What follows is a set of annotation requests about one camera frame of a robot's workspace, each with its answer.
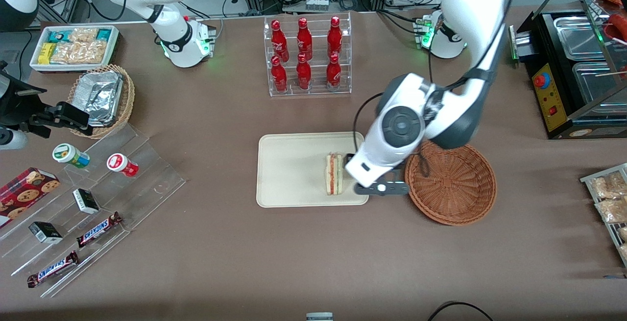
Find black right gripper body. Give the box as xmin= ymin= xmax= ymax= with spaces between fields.
xmin=0 ymin=64 xmax=48 ymax=131

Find triangle sandwich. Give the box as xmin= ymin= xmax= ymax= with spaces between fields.
xmin=325 ymin=152 xmax=344 ymax=196

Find cream rectangular plastic tray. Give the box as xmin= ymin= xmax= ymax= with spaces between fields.
xmin=256 ymin=131 xmax=369 ymax=208

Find wicker basket holding foil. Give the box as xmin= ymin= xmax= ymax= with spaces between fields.
xmin=68 ymin=64 xmax=136 ymax=139

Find round brown wicker basket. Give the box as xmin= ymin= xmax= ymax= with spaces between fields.
xmin=405 ymin=140 xmax=497 ymax=226

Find stacked aluminium foil containers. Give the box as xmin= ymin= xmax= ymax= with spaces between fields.
xmin=77 ymin=71 xmax=123 ymax=126

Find green lid sunflower jar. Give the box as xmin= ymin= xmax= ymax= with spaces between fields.
xmin=52 ymin=143 xmax=91 ymax=169

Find white plastic snack bin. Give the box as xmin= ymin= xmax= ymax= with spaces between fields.
xmin=29 ymin=25 xmax=121 ymax=73

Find yellow snack packet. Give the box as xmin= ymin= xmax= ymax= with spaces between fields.
xmin=38 ymin=43 xmax=57 ymax=65

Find clear rice cracker bag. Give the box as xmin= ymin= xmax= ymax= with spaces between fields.
xmin=69 ymin=28 xmax=98 ymax=45
xmin=50 ymin=43 xmax=81 ymax=64
xmin=78 ymin=41 xmax=107 ymax=64

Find red lid white jar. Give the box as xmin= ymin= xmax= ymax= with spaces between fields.
xmin=107 ymin=153 xmax=139 ymax=178

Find red chocolate chip cookie box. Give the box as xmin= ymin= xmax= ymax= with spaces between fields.
xmin=0 ymin=167 xmax=60 ymax=228

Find dark green small carton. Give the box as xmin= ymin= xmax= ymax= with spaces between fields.
xmin=28 ymin=221 xmax=63 ymax=244
xmin=72 ymin=188 xmax=100 ymax=215

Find clear acrylic stepped shelf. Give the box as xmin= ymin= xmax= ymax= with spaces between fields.
xmin=0 ymin=123 xmax=187 ymax=298

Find red soda bottle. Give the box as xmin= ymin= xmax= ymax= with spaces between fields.
xmin=271 ymin=55 xmax=288 ymax=93
xmin=271 ymin=20 xmax=289 ymax=63
xmin=296 ymin=17 xmax=313 ymax=61
xmin=327 ymin=16 xmax=343 ymax=58
xmin=296 ymin=53 xmax=312 ymax=91
xmin=326 ymin=52 xmax=342 ymax=89

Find Snickers chocolate bar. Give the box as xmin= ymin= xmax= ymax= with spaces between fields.
xmin=76 ymin=212 xmax=122 ymax=248
xmin=27 ymin=251 xmax=80 ymax=288

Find clear acrylic bottle rack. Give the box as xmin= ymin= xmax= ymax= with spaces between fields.
xmin=264 ymin=12 xmax=352 ymax=97

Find black food warmer cabinet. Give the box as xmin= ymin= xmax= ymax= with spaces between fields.
xmin=509 ymin=0 xmax=627 ymax=140

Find steel warmer pan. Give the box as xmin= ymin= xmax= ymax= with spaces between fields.
xmin=554 ymin=16 xmax=608 ymax=61
xmin=572 ymin=61 xmax=627 ymax=111

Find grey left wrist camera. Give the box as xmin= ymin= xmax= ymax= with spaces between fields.
xmin=354 ymin=174 xmax=410 ymax=197

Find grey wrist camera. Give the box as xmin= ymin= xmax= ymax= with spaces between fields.
xmin=354 ymin=174 xmax=410 ymax=197
xmin=0 ymin=129 xmax=28 ymax=151

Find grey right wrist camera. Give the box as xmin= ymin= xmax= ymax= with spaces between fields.
xmin=0 ymin=129 xmax=28 ymax=151

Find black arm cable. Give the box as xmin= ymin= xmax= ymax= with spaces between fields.
xmin=353 ymin=92 xmax=387 ymax=152

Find black cable loop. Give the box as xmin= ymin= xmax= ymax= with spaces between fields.
xmin=427 ymin=301 xmax=495 ymax=321

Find metal wire snack tray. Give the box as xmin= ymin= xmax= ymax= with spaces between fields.
xmin=580 ymin=163 xmax=627 ymax=268

